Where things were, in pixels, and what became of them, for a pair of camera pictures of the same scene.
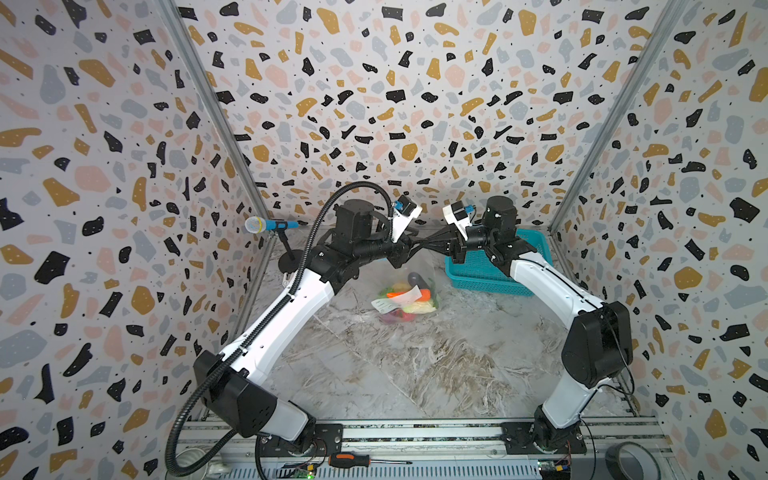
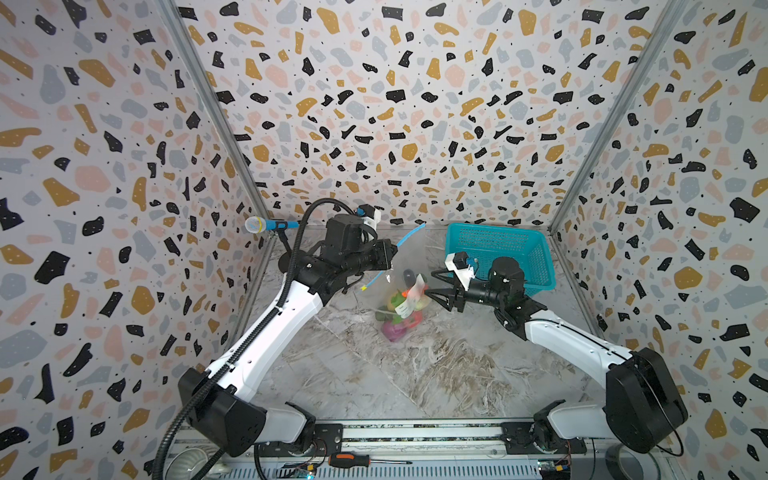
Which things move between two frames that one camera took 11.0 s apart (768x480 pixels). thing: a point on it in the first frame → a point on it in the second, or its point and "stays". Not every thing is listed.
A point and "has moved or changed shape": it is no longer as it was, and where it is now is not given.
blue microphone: x=257 y=224 stays
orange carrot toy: x=425 y=294 has moved or changed shape
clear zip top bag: x=409 y=292 has moved or changed shape
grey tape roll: x=648 y=465 stays
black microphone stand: x=289 y=261 stays
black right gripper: x=454 y=238 → x=466 y=291
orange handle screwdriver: x=358 y=460 stays
